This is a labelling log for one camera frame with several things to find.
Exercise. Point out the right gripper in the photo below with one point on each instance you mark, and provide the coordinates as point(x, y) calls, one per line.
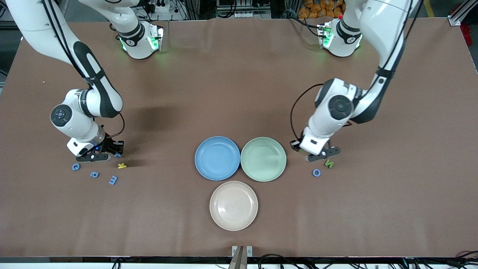
point(108, 144)

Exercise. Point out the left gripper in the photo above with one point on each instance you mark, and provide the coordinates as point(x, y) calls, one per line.
point(294, 146)

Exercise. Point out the green letter N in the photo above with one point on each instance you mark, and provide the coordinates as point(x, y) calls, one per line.
point(328, 163)

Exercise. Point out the blue letter E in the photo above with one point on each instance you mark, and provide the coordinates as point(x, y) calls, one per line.
point(113, 180)

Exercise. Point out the blue rounded letter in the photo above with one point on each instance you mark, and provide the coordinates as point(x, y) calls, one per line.
point(92, 174)

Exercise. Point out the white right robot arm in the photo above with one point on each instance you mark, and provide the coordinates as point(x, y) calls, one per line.
point(33, 18)

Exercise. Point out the blue letter O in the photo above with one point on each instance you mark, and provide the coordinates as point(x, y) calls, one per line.
point(313, 173)

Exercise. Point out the blue letter G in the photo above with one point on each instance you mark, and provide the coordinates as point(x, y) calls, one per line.
point(73, 167)

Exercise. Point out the green plate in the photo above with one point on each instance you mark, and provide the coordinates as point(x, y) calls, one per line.
point(257, 149)

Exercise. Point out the blue plate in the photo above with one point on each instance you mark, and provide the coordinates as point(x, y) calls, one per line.
point(217, 158)

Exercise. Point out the beige plate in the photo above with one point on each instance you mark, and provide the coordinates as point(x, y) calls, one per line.
point(233, 205)

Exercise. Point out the black table edge strip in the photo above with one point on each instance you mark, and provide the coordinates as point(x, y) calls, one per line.
point(149, 259)

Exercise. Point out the bag of orange fruit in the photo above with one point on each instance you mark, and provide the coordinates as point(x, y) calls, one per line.
point(313, 7)

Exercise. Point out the white power strip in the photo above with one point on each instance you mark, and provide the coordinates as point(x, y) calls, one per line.
point(160, 8)
point(246, 15)

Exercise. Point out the white bracket plate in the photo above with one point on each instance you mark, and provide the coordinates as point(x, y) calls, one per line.
point(249, 251)

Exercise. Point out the metal post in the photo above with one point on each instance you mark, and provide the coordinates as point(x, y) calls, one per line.
point(239, 261)

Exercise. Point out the aluminium frame profile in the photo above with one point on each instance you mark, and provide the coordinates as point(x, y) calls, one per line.
point(465, 9)

